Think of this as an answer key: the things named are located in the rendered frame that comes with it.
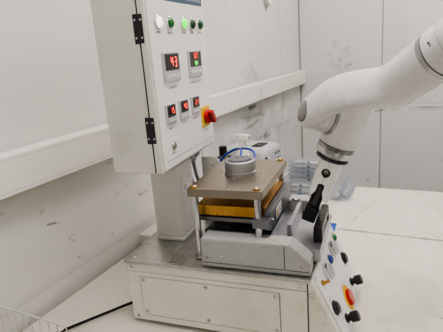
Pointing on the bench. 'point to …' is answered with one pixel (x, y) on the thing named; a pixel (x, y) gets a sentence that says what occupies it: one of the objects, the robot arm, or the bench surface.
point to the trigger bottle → (242, 143)
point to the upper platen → (235, 207)
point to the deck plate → (171, 250)
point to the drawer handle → (320, 223)
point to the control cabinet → (157, 99)
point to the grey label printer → (270, 151)
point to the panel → (336, 284)
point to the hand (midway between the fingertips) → (310, 213)
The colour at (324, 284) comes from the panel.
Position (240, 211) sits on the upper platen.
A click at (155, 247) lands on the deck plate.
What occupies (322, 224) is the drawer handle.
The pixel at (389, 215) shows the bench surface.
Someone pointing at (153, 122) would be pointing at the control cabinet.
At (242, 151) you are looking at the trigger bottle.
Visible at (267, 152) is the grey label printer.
